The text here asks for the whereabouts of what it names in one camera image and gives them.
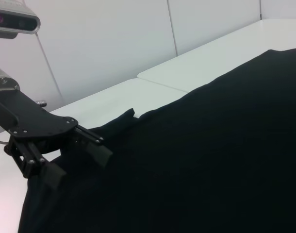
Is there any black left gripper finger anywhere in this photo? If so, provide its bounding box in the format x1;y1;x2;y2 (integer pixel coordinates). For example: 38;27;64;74
74;124;114;168
4;137;67;190

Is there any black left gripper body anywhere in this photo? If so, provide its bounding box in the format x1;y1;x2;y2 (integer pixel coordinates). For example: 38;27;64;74
0;89;79;156

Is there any black t-shirt with FREE print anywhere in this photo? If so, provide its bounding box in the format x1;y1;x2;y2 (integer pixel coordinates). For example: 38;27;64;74
16;48;296;233

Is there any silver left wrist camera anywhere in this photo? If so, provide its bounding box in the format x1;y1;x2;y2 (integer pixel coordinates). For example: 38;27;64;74
0;6;41;40

